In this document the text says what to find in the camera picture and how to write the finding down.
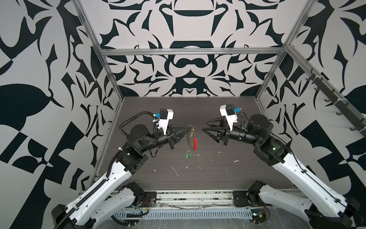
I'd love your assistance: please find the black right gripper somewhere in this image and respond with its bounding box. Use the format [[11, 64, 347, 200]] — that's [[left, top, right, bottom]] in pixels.
[[205, 116, 263, 147]]

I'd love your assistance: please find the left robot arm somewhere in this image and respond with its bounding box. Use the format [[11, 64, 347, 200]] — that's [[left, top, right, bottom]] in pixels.
[[51, 125, 193, 229]]

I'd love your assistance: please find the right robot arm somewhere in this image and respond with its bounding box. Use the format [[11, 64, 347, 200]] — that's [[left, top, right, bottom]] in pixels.
[[203, 114, 359, 229]]

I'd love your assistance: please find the small circuit board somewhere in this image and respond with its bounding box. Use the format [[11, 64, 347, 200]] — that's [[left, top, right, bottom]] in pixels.
[[251, 207, 270, 224]]

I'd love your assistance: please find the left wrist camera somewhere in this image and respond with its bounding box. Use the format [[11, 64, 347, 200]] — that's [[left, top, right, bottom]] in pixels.
[[153, 109, 174, 135]]

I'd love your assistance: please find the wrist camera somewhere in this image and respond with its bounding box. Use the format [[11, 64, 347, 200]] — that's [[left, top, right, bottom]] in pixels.
[[219, 104, 240, 131], [153, 109, 174, 135]]

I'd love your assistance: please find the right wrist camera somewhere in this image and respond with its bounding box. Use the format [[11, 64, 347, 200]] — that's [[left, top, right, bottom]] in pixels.
[[219, 104, 240, 131]]

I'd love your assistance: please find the black corrugated cable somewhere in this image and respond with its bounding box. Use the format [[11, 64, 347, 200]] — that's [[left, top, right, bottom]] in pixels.
[[118, 111, 156, 138]]

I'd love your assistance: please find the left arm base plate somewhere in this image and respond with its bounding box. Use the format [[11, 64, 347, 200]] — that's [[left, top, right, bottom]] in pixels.
[[135, 191, 157, 208]]

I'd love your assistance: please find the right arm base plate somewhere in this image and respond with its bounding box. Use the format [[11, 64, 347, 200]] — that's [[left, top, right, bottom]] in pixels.
[[233, 190, 257, 208]]

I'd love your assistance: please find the slotted cable duct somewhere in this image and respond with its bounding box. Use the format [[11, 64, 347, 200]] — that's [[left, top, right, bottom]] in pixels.
[[114, 209, 253, 220]]

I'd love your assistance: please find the wall hook rack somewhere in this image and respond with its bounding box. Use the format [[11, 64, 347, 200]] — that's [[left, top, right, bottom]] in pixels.
[[306, 68, 366, 138]]

